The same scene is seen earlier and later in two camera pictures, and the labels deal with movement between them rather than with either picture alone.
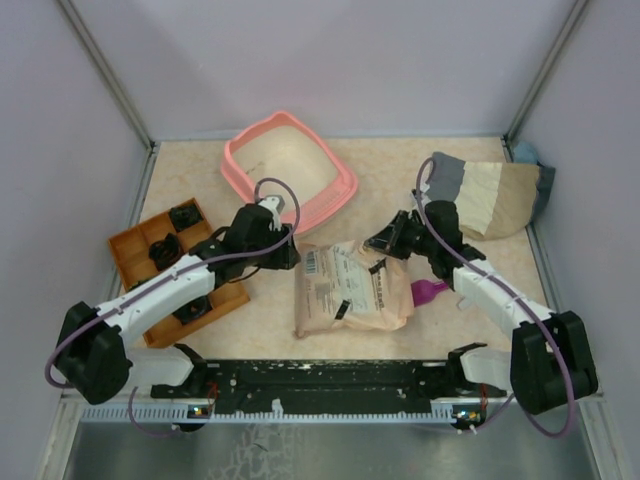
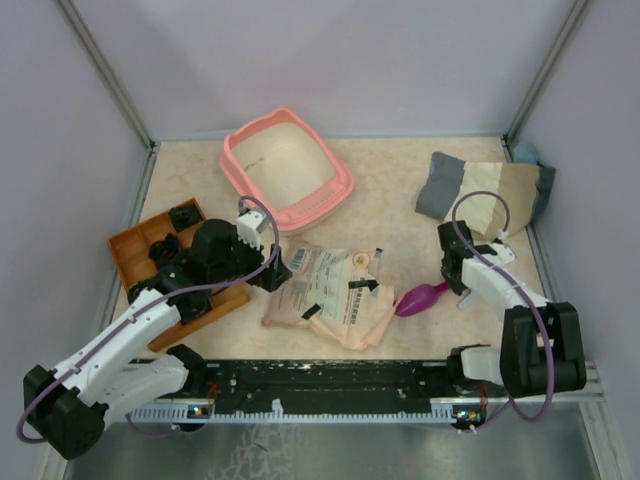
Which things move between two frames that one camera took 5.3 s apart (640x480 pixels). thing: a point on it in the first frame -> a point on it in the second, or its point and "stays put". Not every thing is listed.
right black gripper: [388, 240] -> [455, 285]
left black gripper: [287, 256] -> [272, 276]
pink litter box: [282, 146] stays put
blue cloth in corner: [525, 152] stays put
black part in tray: [185, 216] stays put
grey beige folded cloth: [495, 201] stays put
